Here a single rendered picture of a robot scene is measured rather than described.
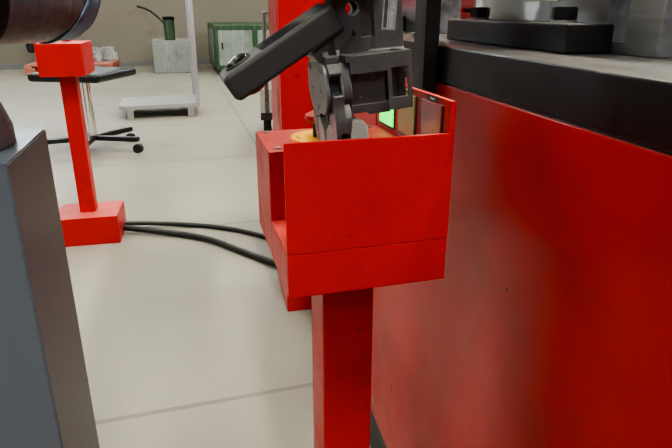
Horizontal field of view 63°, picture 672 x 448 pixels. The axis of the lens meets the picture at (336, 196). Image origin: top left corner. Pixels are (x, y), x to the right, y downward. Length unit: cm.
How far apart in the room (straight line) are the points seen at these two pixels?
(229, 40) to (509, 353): 785
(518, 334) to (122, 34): 982
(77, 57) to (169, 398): 133
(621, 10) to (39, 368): 74
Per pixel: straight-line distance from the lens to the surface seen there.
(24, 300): 68
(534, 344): 58
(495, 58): 61
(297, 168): 48
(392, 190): 51
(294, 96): 159
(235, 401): 148
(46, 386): 74
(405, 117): 61
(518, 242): 58
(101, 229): 246
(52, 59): 233
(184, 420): 145
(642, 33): 63
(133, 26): 1019
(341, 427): 73
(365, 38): 52
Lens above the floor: 92
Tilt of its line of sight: 19 degrees down
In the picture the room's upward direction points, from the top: straight up
